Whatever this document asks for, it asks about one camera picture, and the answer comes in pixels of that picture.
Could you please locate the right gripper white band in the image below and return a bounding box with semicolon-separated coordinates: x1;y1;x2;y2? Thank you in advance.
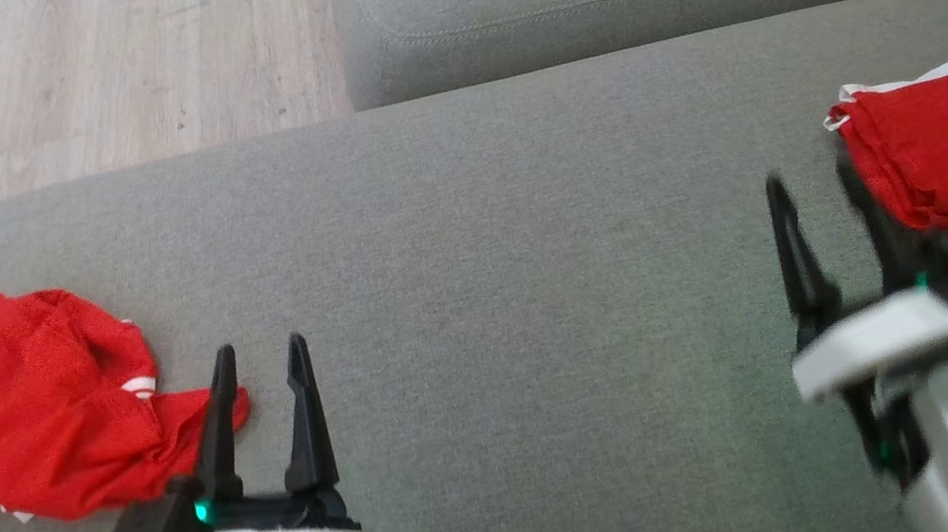
757;143;948;408

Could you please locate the red basketball jersey white trim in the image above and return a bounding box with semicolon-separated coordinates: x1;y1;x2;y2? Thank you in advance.
0;253;266;532

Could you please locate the large grey sofa seat cushion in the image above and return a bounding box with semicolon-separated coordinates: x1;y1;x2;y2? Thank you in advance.
0;0;948;532

